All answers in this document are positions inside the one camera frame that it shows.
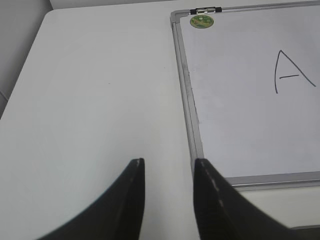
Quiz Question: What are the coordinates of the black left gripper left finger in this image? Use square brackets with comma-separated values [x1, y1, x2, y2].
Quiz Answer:
[42, 158, 145, 240]

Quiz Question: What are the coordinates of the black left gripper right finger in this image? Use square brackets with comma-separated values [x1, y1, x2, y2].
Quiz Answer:
[193, 158, 320, 240]

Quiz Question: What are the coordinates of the round green magnet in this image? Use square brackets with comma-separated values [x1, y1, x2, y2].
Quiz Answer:
[189, 15, 214, 29]

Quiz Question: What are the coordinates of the white board with aluminium frame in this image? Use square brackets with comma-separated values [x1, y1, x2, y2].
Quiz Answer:
[170, 0, 320, 190]

